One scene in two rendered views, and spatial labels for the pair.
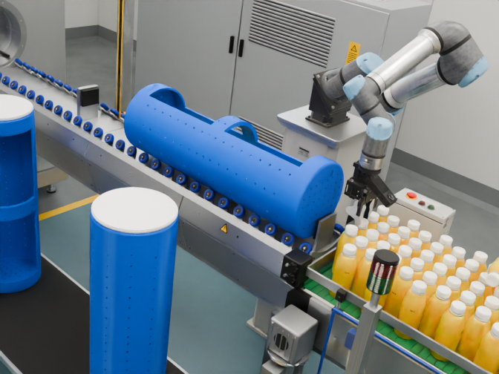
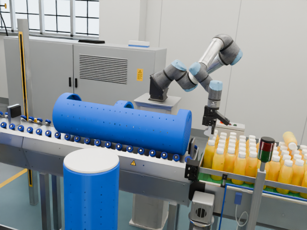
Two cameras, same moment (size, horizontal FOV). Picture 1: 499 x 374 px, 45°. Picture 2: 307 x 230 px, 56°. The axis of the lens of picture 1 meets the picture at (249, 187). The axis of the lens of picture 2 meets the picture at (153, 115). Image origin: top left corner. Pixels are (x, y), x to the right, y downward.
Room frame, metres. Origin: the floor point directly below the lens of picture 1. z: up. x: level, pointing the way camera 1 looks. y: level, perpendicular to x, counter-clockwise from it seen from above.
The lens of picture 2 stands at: (0.32, 0.57, 1.71)
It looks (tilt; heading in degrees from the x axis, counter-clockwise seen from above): 17 degrees down; 339
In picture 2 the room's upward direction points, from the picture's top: 4 degrees clockwise
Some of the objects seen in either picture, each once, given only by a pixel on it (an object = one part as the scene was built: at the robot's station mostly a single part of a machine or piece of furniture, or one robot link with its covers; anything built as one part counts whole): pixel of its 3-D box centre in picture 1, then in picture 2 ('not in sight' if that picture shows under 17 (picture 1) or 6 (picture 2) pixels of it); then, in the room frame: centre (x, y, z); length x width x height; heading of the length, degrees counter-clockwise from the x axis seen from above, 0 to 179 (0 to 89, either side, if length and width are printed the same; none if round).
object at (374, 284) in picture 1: (380, 279); (265, 154); (1.27, -0.36, 1.18); 0.06 x 0.06 x 0.05
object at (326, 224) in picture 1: (323, 231); (191, 148); (1.79, -0.27, 0.99); 0.10 x 0.02 x 0.12; 143
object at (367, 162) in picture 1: (371, 160); (213, 103); (1.75, -0.37, 1.29); 0.08 x 0.08 x 0.05
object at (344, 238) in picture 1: (345, 252); (209, 156); (1.68, -0.34, 0.98); 0.07 x 0.07 x 0.17
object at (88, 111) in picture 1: (88, 103); (15, 115); (2.59, 0.79, 1.00); 0.10 x 0.04 x 0.15; 143
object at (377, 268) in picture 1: (384, 265); (267, 144); (1.27, -0.36, 1.23); 0.06 x 0.06 x 0.04
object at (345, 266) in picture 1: (344, 273); (218, 164); (1.56, -0.33, 0.98); 0.07 x 0.07 x 0.17
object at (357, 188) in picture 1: (364, 182); (210, 116); (1.75, -0.36, 1.21); 0.09 x 0.08 x 0.12; 53
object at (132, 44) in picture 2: not in sight; (139, 44); (3.82, -0.54, 1.48); 0.24 x 0.12 x 0.08; 60
